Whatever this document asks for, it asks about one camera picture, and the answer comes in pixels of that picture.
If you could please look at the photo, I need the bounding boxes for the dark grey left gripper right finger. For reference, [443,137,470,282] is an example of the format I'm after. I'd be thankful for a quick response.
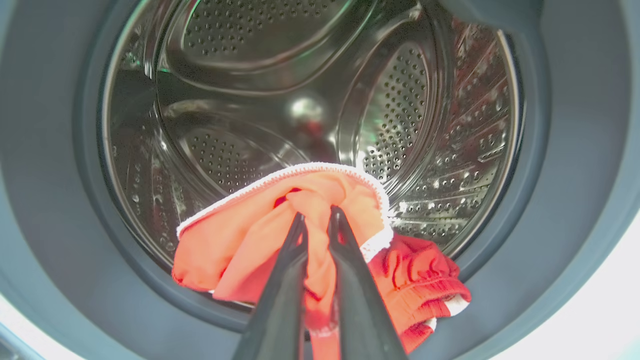
[327,205,408,360]

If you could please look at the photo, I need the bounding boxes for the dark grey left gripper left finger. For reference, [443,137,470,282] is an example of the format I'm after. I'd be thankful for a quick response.
[232,212,308,360]

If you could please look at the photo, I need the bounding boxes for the red garment with white trim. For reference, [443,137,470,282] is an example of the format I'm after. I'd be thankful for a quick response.
[171,161,472,360]

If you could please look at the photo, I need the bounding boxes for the white front-load washing machine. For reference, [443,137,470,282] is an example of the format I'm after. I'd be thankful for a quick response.
[0,0,640,360]

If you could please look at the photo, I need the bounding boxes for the grey rubber door gasket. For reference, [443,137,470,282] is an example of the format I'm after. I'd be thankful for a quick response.
[0,0,640,360]

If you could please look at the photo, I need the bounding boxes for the steel perforated washer drum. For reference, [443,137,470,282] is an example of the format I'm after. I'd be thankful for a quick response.
[100,0,523,266]

